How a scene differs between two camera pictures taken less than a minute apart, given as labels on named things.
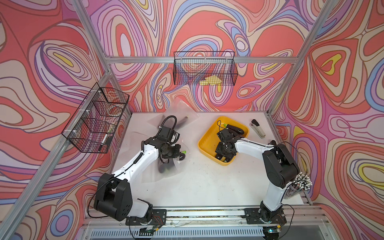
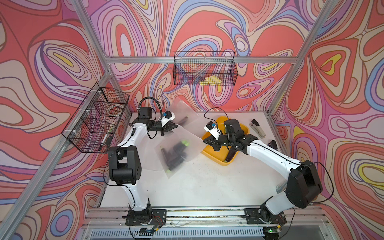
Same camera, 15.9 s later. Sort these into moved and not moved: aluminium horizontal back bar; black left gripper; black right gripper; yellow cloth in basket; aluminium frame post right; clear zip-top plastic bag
Moved: black right gripper; black left gripper
Not moved: clear zip-top plastic bag; yellow cloth in basket; aluminium horizontal back bar; aluminium frame post right
